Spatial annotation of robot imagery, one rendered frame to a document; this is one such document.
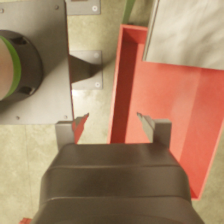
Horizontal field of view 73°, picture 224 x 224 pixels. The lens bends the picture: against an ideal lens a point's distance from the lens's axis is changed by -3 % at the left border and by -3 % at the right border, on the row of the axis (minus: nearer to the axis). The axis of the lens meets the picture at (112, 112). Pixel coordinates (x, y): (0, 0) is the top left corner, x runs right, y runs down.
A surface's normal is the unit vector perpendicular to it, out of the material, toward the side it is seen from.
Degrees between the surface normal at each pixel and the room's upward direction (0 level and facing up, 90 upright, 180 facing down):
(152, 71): 0
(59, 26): 0
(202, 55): 30
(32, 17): 0
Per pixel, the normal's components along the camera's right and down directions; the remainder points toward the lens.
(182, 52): -0.04, 0.69
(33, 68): 0.91, 0.14
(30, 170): 0.00, 0.25
